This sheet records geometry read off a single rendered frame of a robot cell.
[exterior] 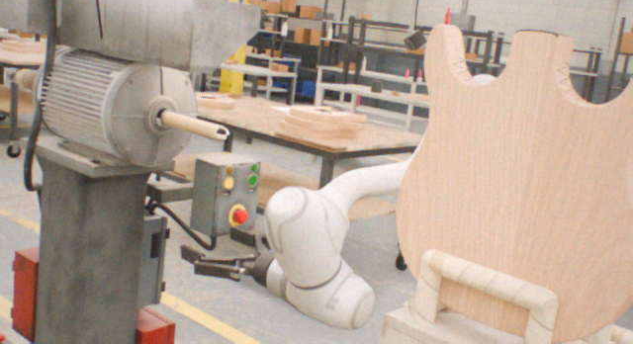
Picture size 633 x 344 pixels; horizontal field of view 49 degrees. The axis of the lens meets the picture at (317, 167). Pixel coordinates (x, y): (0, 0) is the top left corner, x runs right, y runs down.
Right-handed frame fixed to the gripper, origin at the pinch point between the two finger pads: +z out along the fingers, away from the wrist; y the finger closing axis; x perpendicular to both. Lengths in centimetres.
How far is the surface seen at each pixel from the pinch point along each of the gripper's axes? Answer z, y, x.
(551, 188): -73, -5, 32
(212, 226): 26.6, 22.7, -11.2
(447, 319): -61, -6, 9
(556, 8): 385, 1112, -43
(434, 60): -53, -2, 46
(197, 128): 11.8, 7.0, 21.7
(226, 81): 754, 673, -164
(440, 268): -61, -10, 19
